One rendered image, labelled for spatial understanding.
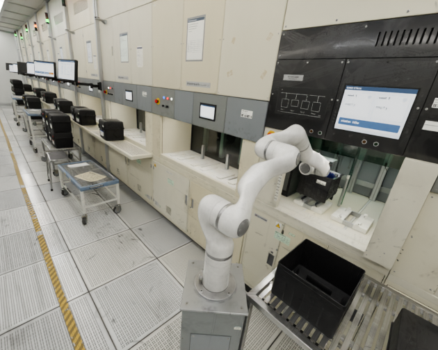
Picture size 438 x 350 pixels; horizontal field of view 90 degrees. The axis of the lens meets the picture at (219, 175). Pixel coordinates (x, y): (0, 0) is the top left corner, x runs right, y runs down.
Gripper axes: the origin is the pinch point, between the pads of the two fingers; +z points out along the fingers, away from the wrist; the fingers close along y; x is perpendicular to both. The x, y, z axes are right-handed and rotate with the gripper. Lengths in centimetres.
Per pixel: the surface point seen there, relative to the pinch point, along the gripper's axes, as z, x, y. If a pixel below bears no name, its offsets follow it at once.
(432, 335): -62, -35, 70
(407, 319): -61, -35, 63
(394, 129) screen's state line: -30, 30, 34
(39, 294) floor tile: -157, -122, -124
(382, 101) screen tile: -30, 41, 26
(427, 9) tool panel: -30, 76, 30
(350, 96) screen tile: -30, 42, 12
